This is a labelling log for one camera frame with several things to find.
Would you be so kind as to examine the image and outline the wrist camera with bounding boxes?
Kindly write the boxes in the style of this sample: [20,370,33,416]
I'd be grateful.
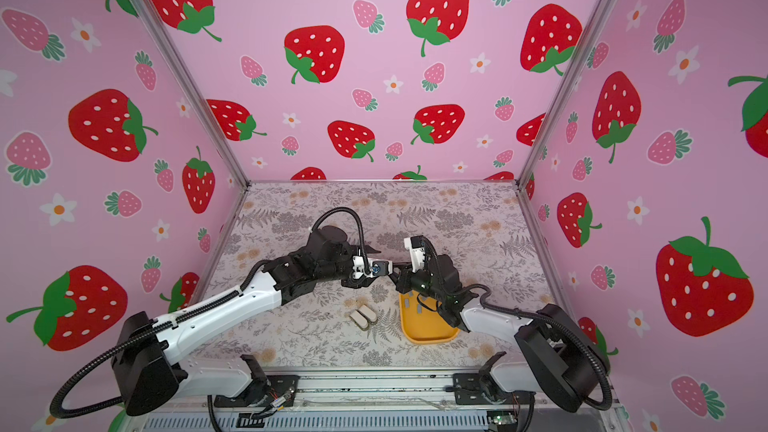
[351,256,378,280]
[404,236,427,272]

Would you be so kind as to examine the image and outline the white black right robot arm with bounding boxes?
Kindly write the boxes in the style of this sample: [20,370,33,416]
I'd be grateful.
[392,252,614,412]

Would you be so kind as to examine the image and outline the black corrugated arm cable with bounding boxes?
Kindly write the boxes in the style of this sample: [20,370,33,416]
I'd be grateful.
[464,283,614,412]
[311,206,371,259]

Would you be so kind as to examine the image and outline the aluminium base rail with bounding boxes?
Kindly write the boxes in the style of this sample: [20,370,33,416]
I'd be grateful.
[121,367,633,431]

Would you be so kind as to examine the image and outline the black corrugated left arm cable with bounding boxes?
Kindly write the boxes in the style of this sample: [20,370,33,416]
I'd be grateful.
[311,206,371,259]

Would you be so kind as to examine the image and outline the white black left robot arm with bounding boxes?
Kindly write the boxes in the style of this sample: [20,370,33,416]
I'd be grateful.
[112,226,394,417]

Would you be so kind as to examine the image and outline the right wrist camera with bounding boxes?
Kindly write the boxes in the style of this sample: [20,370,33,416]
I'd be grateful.
[404,236,427,272]

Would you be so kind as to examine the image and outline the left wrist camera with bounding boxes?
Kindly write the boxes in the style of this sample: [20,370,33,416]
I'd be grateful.
[351,256,378,280]

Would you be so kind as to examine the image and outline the yellow plastic tray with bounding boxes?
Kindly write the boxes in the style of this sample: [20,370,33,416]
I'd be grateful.
[400,292,459,345]

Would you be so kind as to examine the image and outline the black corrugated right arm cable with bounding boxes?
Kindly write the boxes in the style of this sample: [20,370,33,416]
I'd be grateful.
[464,283,614,412]

